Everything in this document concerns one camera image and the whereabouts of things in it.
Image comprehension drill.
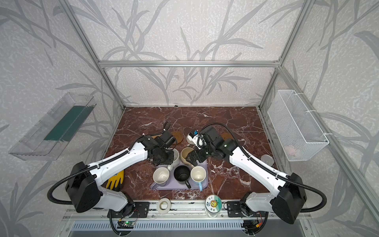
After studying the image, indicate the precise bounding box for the brown wooden coaster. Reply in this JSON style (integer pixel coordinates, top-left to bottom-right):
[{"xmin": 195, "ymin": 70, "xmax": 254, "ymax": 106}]
[{"xmin": 171, "ymin": 131, "xmax": 184, "ymax": 144}]

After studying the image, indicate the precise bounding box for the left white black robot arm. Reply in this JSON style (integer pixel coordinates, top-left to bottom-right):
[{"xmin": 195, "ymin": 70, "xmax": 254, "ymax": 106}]
[{"xmin": 47, "ymin": 130, "xmax": 178, "ymax": 216}]

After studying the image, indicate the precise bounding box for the white wire mesh basket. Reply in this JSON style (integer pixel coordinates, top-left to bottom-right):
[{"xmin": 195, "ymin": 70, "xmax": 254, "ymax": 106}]
[{"xmin": 268, "ymin": 90, "xmax": 329, "ymax": 162}]

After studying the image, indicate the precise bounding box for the white mug blue handle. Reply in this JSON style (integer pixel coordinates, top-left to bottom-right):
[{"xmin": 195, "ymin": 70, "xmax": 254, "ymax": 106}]
[{"xmin": 190, "ymin": 166, "xmax": 207, "ymax": 191}]

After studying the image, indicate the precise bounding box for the round lidded container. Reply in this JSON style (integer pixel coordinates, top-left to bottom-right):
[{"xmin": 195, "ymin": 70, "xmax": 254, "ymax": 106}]
[{"xmin": 205, "ymin": 195, "xmax": 223, "ymax": 217}]

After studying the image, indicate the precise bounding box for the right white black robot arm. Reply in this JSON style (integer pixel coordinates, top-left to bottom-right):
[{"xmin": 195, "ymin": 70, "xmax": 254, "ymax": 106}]
[{"xmin": 186, "ymin": 123, "xmax": 327, "ymax": 224}]

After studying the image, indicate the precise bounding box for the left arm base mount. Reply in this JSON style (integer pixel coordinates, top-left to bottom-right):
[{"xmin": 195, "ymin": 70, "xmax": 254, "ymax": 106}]
[{"xmin": 107, "ymin": 201, "xmax": 150, "ymax": 219}]

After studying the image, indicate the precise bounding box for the aluminium front rail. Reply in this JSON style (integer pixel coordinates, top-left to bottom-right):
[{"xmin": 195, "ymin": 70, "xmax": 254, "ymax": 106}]
[{"xmin": 60, "ymin": 199, "xmax": 311, "ymax": 221}]

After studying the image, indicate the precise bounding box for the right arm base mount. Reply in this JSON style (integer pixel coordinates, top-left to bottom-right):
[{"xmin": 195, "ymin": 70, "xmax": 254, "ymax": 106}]
[{"xmin": 224, "ymin": 201, "xmax": 268, "ymax": 218}]

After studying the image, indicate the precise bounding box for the black mug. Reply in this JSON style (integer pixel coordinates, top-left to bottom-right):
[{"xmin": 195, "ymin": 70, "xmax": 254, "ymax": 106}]
[{"xmin": 174, "ymin": 166, "xmax": 191, "ymax": 189}]

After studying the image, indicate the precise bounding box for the beige spiral woven coaster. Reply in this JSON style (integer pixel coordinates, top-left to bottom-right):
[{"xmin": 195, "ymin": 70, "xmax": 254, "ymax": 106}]
[{"xmin": 186, "ymin": 133, "xmax": 195, "ymax": 145}]

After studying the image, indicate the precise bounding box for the amber brown coaster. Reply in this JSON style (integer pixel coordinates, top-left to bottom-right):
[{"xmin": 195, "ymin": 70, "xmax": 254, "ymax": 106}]
[{"xmin": 221, "ymin": 133, "xmax": 234, "ymax": 141}]

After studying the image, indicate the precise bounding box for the lavender plastic tray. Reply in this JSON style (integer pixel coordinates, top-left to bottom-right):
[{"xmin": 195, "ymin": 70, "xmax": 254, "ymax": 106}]
[{"xmin": 150, "ymin": 155, "xmax": 208, "ymax": 191}]

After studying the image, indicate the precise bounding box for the white tape roll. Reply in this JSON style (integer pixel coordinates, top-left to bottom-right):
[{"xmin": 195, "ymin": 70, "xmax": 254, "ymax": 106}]
[{"xmin": 157, "ymin": 198, "xmax": 171, "ymax": 214}]

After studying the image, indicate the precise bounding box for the clear plastic wall bin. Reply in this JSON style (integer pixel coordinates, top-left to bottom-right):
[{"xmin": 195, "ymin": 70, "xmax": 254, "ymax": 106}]
[{"xmin": 9, "ymin": 92, "xmax": 97, "ymax": 161}]

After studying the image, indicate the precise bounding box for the yellow work glove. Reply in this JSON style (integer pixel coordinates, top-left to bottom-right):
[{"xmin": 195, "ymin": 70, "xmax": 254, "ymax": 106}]
[{"xmin": 106, "ymin": 170, "xmax": 124, "ymax": 192}]

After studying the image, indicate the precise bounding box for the small clear cup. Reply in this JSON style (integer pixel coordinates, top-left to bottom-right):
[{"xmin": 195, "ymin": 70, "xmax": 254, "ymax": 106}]
[{"xmin": 261, "ymin": 154, "xmax": 275, "ymax": 167}]

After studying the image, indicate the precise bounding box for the pink object in basket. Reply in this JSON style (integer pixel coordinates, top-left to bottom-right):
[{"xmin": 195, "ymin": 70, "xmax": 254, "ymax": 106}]
[{"xmin": 285, "ymin": 145, "xmax": 298, "ymax": 156}]

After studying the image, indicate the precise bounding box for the beige mug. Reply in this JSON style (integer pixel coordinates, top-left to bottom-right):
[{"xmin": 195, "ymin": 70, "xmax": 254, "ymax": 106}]
[{"xmin": 180, "ymin": 147, "xmax": 193, "ymax": 167}]

